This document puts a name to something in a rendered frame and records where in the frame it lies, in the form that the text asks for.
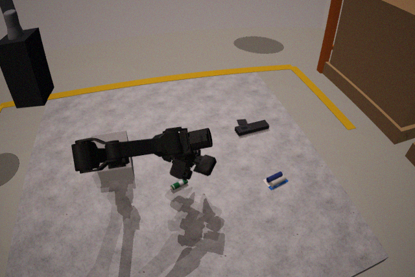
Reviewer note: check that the green and white battery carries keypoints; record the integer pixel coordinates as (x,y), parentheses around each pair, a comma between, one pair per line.
(178,184)

